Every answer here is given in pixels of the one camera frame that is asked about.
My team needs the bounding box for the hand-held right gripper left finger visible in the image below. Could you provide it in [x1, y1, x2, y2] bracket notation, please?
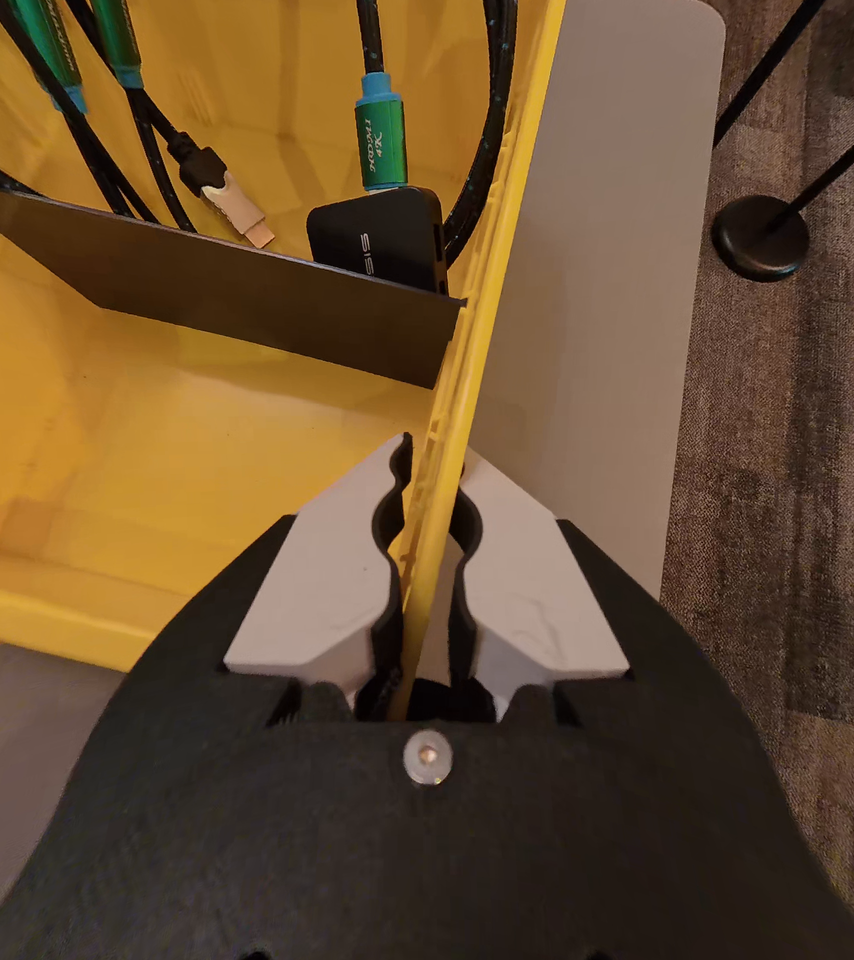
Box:
[224, 433, 415, 702]

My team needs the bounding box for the yellow plastic storage bin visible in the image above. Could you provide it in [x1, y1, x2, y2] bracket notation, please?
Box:
[0, 0, 567, 672]

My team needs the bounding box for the cardboard bin divider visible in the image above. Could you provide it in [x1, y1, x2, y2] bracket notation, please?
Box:
[0, 176, 467, 390]

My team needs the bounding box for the spare braided hdmi cable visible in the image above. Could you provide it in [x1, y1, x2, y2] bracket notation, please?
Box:
[67, 0, 197, 232]
[0, 0, 139, 220]

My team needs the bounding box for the black square hub adapter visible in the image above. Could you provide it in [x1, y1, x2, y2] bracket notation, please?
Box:
[307, 186, 449, 294]

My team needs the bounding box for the black braided hdmi cable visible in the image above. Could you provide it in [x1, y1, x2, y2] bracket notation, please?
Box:
[355, 0, 520, 270]

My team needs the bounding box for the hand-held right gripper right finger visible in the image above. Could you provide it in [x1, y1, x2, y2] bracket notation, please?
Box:
[455, 447, 632, 723]

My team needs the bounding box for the black stand with round base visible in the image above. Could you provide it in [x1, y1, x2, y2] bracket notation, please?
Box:
[710, 0, 854, 284]

